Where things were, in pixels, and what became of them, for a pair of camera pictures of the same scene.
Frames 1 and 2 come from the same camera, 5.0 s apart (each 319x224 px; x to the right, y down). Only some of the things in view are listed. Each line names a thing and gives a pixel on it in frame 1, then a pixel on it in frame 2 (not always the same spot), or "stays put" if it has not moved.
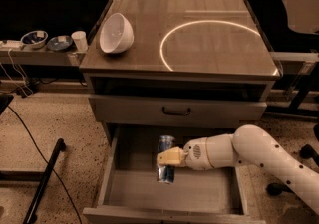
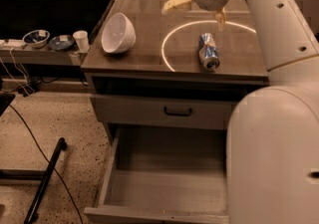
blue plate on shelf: x=56 y=45 stays put
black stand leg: x=32 y=213 stays put
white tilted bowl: x=116 y=34 stays put
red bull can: x=165 y=173 to x=207 y=51
